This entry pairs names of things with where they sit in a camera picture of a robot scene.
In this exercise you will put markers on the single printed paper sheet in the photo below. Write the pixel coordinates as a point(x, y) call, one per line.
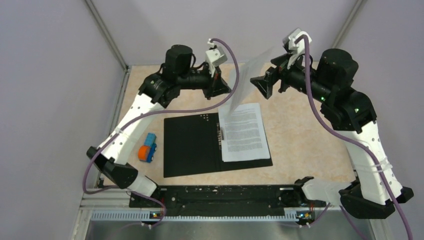
point(248, 70)

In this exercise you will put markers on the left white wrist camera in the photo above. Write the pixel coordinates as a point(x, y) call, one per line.
point(215, 55)

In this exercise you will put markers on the printed paper stack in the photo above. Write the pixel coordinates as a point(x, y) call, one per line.
point(243, 135)

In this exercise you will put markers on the teal folder black inside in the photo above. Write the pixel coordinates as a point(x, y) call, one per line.
point(191, 146)

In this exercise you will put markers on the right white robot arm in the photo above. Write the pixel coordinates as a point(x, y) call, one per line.
point(375, 191)

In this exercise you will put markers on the blue orange toy car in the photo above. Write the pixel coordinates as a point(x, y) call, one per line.
point(147, 150)

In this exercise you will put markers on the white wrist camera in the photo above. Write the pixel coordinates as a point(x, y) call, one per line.
point(215, 55)
point(294, 45)

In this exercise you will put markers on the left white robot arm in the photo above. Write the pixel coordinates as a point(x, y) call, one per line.
point(157, 91)

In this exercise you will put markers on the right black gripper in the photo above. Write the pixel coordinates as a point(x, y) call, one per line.
point(265, 82)

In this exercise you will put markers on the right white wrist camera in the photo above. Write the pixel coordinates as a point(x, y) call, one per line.
point(294, 45)

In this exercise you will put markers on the aluminium frame rail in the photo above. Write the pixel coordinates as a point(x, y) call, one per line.
point(113, 205)

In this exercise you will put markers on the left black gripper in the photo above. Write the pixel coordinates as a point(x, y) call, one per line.
point(220, 87)

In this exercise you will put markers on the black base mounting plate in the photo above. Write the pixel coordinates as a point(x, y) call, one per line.
point(226, 200)

